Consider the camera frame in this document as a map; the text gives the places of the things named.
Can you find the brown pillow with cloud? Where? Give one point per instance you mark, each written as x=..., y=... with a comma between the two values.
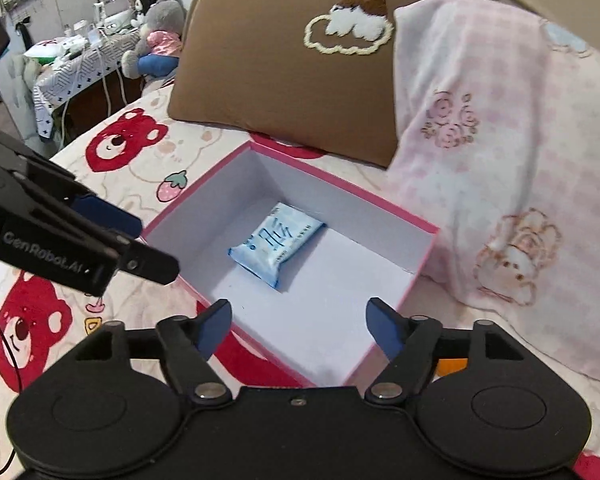
x=260, y=60

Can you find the watermelon print cushion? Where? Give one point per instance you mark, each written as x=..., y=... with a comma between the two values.
x=44, y=50

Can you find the grey plush toy pink shirt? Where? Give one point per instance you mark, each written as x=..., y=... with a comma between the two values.
x=162, y=17

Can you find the dark wooden table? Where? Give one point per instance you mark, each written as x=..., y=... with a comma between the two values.
x=87, y=105

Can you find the black and white plush toy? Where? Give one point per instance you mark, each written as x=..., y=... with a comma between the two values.
x=142, y=2

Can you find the orange makeup sponge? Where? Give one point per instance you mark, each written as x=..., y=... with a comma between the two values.
x=452, y=367

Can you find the grey hanging cloth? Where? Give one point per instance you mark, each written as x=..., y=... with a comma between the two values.
x=22, y=95

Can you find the pink cardboard box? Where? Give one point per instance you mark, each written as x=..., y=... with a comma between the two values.
x=330, y=285

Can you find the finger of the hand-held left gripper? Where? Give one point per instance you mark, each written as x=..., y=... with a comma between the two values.
x=150, y=262
x=105, y=215

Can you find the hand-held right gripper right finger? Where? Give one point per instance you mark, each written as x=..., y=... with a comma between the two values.
x=384, y=332

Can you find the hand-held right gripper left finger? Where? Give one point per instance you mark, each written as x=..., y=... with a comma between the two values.
x=215, y=330

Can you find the pink checked blanket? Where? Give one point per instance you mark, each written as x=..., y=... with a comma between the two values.
x=505, y=160

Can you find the white cabinet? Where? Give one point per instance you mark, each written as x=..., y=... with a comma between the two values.
x=55, y=5

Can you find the cluttered side table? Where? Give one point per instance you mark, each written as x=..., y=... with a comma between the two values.
x=75, y=72

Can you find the blue tissue packet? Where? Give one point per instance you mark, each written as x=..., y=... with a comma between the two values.
x=275, y=245

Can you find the white appliance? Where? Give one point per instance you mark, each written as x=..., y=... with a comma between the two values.
x=112, y=12

